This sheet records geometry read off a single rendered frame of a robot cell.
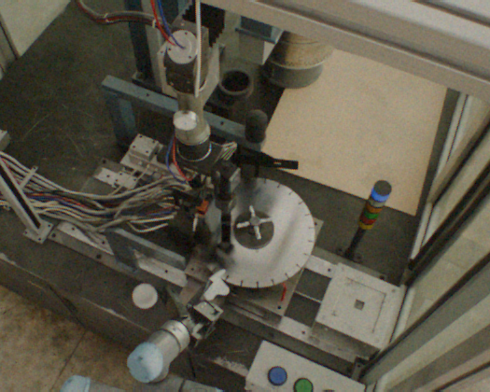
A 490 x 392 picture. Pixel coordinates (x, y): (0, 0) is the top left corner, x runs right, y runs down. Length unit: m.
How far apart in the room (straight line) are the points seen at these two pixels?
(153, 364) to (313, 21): 0.95
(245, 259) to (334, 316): 0.28
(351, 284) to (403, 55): 1.17
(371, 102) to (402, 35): 1.67
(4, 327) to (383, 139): 1.74
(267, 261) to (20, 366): 1.36
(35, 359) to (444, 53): 2.25
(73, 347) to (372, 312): 1.37
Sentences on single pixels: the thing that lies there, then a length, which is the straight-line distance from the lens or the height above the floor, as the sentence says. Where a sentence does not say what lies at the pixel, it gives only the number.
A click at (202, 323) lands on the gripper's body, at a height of 0.98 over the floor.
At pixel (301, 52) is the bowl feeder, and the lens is 1.83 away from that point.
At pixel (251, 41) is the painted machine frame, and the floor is 1.30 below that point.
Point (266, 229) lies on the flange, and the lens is 1.47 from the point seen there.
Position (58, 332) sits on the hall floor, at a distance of 2.47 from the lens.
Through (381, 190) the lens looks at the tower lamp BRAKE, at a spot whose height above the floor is 1.16.
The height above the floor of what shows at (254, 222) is 1.00.
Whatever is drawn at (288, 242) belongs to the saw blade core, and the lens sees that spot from 1.47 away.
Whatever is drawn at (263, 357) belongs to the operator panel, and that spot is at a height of 0.90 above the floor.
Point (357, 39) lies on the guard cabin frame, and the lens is 0.39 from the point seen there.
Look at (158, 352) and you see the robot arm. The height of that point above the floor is 1.08.
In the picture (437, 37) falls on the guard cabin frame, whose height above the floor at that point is 2.04.
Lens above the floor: 2.28
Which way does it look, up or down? 61 degrees down
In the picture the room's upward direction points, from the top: 2 degrees clockwise
